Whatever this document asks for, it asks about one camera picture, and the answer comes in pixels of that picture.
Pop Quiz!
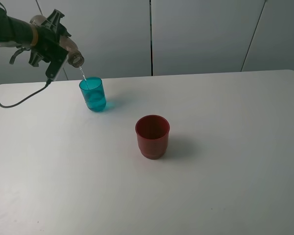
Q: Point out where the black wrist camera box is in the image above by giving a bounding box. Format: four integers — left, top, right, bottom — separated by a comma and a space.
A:
45, 42, 68, 81

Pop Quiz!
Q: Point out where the teal translucent plastic cup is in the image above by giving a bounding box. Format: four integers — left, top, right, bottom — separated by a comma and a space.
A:
79, 77, 106, 112

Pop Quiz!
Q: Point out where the red plastic cup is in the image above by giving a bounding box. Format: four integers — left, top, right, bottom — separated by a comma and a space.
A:
135, 115, 170, 160

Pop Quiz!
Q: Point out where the clear brownish plastic bottle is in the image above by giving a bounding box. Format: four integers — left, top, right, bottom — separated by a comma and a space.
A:
30, 15, 84, 68

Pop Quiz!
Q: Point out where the black camera cable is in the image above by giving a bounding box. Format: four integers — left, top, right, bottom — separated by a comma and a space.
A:
0, 73, 52, 108

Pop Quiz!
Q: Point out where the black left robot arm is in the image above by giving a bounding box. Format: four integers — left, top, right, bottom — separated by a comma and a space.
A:
0, 7, 70, 69

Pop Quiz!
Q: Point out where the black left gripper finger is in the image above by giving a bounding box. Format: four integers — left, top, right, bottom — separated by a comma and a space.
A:
29, 49, 44, 67
44, 9, 65, 31

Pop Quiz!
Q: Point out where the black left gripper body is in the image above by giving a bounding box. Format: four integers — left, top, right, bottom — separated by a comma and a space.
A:
33, 23, 71, 60

